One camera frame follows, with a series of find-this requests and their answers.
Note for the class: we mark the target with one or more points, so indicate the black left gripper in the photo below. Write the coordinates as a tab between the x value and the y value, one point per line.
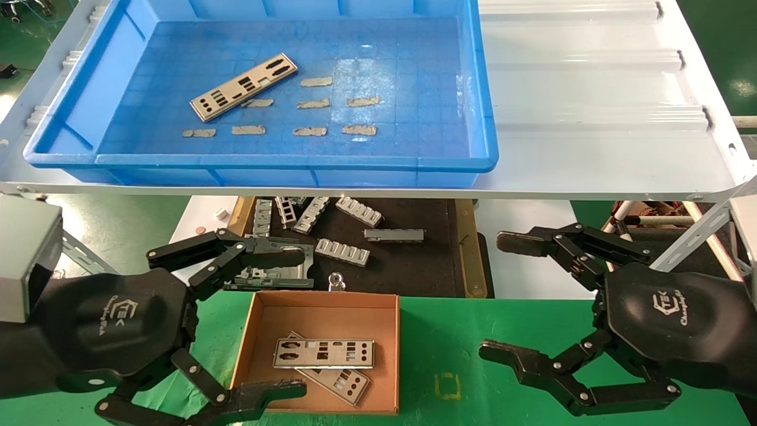
118	325

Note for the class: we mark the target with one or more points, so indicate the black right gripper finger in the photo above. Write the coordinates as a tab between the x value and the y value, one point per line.
526	242

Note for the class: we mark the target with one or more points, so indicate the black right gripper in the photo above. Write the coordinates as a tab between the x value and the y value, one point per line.
680	325

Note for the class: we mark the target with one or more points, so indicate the silver I/O shield plate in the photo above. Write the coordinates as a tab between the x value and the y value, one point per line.
307	361
319	378
260	76

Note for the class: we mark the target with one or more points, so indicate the shallow brown cardboard box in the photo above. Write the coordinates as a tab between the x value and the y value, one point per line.
331	313

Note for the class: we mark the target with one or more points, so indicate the blue plastic tray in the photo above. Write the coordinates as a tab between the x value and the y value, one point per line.
414	136

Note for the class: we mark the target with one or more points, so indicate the tan wooden board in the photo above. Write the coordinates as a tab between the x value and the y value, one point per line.
470	260

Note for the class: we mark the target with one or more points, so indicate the small silver metal clip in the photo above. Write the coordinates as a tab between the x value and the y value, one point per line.
336	282

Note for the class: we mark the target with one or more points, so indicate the green table cloth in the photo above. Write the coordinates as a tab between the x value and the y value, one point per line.
437	331

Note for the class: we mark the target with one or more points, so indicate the black rubber mat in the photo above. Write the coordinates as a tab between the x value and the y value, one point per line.
414	266

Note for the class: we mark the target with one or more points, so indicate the small white cap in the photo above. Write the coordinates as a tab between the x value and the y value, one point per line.
221	213

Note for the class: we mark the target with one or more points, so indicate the white metal shelf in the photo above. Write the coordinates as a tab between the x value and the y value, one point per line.
591	118

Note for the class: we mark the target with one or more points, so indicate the black power adapter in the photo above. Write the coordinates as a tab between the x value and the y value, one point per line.
6	70

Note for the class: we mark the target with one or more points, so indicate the chair caster base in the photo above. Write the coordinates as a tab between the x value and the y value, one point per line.
13	15

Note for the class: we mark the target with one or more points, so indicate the large grey metal frame plate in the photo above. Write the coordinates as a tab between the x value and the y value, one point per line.
278	284

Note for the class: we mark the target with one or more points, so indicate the grey slotted metal bracket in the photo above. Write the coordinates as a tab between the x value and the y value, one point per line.
311	214
263	218
342	252
285	211
359	211

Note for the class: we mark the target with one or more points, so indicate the white pipe frame cart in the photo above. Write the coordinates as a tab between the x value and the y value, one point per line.
650	220

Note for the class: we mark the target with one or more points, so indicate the grey metal bar bracket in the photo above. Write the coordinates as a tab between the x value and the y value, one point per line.
394	235

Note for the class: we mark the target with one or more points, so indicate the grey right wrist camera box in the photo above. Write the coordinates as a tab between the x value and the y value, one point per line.
746	236

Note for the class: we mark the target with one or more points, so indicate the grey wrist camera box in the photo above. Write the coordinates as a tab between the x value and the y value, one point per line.
26	260
746	236

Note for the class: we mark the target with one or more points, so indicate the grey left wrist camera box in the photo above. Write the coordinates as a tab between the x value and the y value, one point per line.
26	260

